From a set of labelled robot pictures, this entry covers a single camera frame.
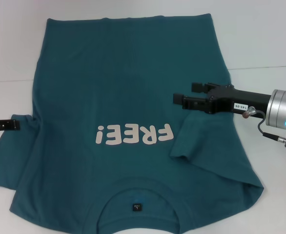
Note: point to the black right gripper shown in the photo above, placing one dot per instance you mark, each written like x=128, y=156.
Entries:
x=238, y=102

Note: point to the teal blue printed t-shirt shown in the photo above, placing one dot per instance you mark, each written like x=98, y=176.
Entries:
x=133, y=61

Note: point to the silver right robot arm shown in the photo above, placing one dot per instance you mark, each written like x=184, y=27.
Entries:
x=283, y=111

